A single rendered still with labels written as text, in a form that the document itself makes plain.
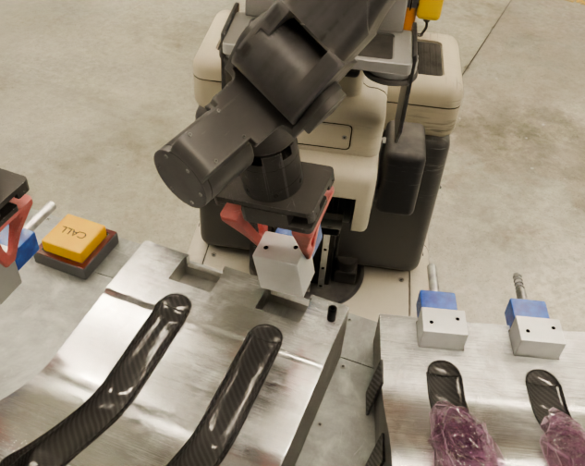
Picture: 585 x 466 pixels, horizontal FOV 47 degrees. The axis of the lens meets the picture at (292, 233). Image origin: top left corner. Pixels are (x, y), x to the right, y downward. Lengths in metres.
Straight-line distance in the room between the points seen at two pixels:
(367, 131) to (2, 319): 0.60
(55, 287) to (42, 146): 1.70
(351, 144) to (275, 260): 0.46
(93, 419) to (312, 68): 0.39
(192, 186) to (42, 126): 2.19
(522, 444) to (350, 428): 0.18
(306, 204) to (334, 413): 0.27
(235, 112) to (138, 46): 2.67
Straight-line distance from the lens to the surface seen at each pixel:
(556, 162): 2.74
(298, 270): 0.68
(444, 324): 0.78
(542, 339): 0.80
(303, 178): 0.64
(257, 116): 0.53
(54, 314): 0.89
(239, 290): 0.77
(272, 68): 0.50
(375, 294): 1.62
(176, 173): 0.54
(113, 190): 2.34
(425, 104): 1.36
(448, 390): 0.77
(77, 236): 0.93
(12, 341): 0.88
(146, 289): 0.77
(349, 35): 0.49
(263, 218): 0.63
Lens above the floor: 1.46
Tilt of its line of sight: 42 degrees down
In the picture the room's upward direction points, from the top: 4 degrees clockwise
